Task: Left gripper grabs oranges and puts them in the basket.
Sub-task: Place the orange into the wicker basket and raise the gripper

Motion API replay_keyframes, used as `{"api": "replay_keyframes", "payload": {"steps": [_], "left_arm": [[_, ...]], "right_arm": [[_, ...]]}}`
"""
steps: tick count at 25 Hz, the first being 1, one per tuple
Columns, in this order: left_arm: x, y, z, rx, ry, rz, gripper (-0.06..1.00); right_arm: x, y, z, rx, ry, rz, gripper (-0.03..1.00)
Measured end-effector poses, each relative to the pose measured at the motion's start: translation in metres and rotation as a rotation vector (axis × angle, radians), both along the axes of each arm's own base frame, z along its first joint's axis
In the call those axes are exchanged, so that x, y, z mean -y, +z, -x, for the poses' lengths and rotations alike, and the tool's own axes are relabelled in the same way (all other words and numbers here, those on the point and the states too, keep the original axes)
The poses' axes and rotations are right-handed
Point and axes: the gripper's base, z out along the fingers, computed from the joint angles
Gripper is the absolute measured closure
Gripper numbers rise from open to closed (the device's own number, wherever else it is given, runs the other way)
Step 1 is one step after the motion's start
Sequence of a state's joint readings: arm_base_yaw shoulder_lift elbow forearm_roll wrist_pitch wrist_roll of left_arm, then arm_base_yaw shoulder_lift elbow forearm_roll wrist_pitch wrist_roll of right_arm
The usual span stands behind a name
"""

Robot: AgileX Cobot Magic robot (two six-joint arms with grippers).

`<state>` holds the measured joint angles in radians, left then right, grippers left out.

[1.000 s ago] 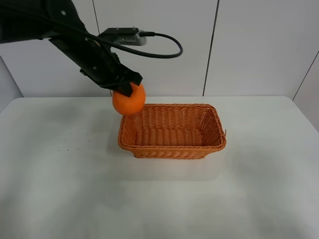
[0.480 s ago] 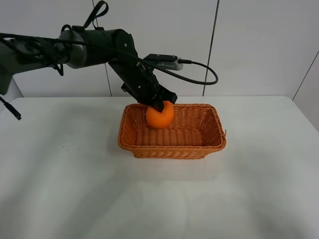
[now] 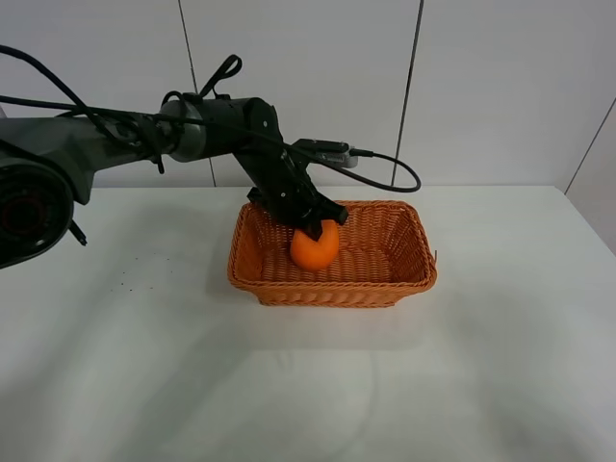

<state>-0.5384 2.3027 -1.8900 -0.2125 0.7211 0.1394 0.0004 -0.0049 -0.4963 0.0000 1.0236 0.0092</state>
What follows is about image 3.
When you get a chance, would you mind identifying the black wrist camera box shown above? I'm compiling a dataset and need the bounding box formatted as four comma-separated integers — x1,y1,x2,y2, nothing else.
292,139,359,168

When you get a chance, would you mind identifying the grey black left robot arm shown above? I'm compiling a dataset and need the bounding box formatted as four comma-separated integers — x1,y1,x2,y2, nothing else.
1,93,348,268

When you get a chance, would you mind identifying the black camera cable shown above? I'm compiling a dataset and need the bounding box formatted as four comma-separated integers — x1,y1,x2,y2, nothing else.
307,149,422,193

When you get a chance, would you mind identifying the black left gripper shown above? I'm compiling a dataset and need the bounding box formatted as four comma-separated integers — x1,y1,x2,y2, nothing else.
234,141,347,242

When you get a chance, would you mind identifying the orange fruit with knob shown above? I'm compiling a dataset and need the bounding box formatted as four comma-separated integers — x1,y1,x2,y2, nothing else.
290,219,340,271

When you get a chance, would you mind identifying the orange wicker basket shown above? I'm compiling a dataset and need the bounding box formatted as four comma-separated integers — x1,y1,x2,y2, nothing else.
227,200,437,308

